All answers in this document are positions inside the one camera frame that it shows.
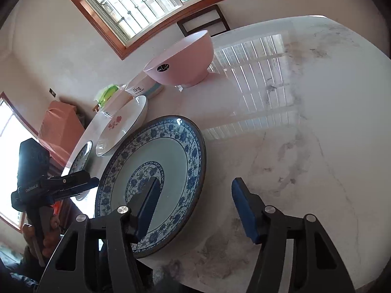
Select pink bowl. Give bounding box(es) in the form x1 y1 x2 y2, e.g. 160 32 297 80
143 30 214 88

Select large blue patterned plate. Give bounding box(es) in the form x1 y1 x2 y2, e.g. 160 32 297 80
95 115 207 258

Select small blue patterned plate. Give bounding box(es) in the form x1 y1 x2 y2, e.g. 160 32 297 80
67 140 94 202

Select dark wooden chair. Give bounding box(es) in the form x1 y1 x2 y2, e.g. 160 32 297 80
177 5 231 37

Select person's left hand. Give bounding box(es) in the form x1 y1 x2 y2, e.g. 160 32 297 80
21 214 60 260

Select green tissue pack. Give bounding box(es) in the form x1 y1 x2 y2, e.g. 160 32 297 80
94 84 119 108

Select side wood-framed window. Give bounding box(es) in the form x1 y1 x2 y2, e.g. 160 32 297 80
1 93 38 231

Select white bowl dog print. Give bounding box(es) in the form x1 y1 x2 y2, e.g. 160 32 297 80
125 72 164 99

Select white plate pink flowers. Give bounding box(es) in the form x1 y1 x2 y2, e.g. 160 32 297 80
96 95 148 157

